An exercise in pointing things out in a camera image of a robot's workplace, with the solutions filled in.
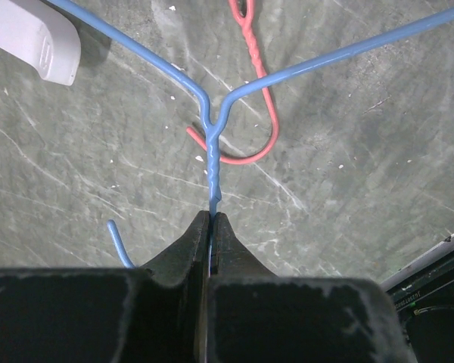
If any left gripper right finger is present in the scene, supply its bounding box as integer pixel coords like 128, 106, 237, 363
207, 213, 412, 362

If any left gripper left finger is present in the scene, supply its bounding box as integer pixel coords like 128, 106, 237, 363
0, 211, 210, 362

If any blue wire hanger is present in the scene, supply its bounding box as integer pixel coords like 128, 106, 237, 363
58, 1, 454, 274

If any red wire hanger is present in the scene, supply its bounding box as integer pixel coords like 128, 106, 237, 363
179, 1, 283, 169

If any white clothes rack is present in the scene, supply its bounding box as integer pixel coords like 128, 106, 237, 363
0, 0, 81, 86

